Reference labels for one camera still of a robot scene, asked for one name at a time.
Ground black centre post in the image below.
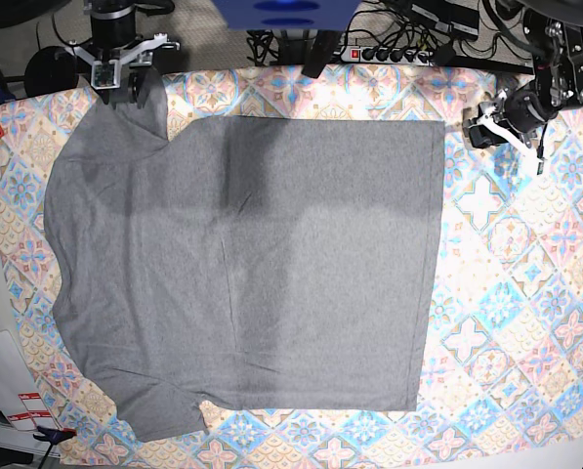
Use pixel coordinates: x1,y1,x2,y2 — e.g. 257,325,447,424
301,29,343,79

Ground black round weight disc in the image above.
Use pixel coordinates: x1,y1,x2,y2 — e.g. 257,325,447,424
23,46,78,98

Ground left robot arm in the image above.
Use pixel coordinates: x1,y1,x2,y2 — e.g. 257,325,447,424
463,1,583,149

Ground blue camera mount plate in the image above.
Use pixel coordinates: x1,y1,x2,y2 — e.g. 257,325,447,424
213,0,360,30

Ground white box with labels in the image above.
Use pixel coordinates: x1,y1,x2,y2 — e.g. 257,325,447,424
0,329,62,459

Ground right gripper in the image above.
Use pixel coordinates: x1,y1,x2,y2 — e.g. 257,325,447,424
67,33,180,106

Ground grey T-shirt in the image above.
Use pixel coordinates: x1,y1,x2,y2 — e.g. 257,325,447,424
44,73,445,442

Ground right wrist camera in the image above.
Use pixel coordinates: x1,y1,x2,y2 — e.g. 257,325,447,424
91,61,119,90

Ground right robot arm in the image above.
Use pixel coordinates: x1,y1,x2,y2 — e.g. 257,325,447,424
67,0,180,106

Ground blue orange clamp bottom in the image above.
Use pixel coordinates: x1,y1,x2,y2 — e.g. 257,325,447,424
33,426,77,446

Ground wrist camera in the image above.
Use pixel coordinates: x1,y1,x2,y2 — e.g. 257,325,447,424
536,153,546,176
91,61,119,90

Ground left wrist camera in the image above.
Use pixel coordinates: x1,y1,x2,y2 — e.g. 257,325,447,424
536,153,546,176

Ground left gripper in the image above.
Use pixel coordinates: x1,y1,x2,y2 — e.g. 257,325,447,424
462,87,553,149

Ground patterned tile tablecloth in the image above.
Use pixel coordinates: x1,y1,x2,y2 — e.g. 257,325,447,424
0,65,583,468

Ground white power strip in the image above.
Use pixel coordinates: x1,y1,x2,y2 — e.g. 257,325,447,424
339,45,434,66

